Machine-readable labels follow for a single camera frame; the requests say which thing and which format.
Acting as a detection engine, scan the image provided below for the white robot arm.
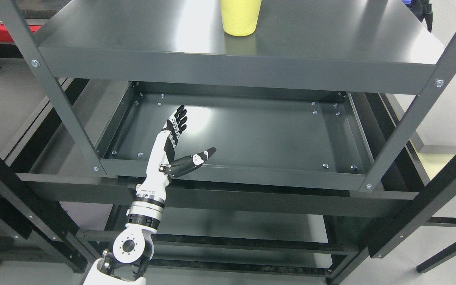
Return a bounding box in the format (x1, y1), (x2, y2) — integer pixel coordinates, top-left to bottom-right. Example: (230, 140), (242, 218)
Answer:
(82, 189), (166, 285)

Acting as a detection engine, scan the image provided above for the yellow plastic cup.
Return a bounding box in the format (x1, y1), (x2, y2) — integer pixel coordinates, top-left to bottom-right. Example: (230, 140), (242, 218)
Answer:
(220, 0), (262, 37)

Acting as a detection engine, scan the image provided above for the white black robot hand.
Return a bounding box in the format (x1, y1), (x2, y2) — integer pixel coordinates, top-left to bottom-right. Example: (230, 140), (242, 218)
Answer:
(136, 105), (217, 202)

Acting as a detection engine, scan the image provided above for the grey metal shelf unit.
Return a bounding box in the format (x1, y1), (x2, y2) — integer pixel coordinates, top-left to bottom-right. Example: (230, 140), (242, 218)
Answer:
(0, 0), (456, 193)

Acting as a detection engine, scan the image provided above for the black metal shelf rack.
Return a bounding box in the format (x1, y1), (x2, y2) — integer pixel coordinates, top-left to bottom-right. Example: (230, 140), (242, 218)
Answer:
(0, 24), (456, 285)

